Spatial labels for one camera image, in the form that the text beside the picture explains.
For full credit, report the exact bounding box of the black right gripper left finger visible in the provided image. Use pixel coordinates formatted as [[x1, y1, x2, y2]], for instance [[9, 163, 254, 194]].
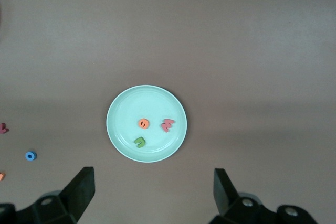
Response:
[[0, 166, 95, 224]]

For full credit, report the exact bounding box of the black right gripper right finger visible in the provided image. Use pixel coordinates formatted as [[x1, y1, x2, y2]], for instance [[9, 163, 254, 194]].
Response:
[[209, 168, 318, 224]]

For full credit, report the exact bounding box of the pink foam letter w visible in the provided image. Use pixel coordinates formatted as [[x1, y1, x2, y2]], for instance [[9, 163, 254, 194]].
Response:
[[161, 119, 176, 133]]

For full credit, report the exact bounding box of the green plate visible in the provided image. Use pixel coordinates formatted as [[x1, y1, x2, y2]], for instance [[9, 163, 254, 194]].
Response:
[[106, 84, 188, 163]]

